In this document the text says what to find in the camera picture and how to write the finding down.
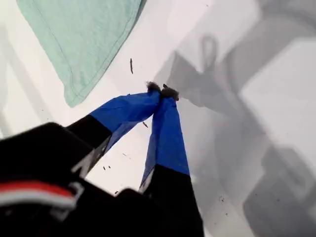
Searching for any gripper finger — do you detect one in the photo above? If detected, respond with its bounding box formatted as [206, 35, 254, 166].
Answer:
[65, 80, 162, 178]
[138, 83, 205, 237]

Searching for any pale green T-shirt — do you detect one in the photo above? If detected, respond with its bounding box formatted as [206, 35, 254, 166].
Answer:
[16, 0, 148, 109]

